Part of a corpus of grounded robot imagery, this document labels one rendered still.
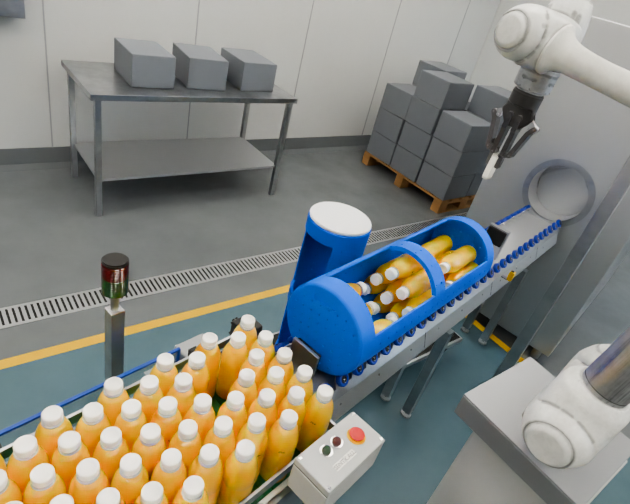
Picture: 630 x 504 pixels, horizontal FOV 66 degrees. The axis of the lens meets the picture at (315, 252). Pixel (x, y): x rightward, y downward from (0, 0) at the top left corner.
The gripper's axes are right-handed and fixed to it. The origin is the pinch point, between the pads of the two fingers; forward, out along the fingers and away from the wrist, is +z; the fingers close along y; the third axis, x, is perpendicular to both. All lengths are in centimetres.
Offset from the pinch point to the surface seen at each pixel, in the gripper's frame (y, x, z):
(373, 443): 23, -51, 52
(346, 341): -2, -34, 50
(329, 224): -59, 20, 60
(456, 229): -20, 51, 45
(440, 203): -142, 303, 150
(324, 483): 23, -67, 52
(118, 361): -42, -79, 72
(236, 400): -3, -71, 52
